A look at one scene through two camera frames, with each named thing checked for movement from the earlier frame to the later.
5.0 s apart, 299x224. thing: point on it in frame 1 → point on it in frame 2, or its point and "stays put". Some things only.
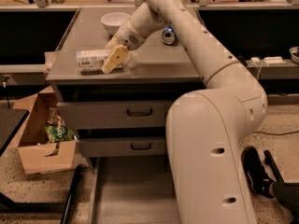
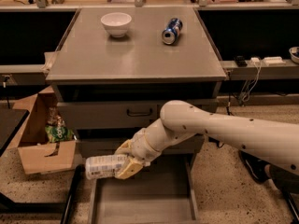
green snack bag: (56, 133) stays put
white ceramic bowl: (112, 21) stays put
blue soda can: (169, 35) stays put
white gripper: (130, 37) → (139, 147)
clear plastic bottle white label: (91, 61) → (105, 166)
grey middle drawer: (124, 147) stays put
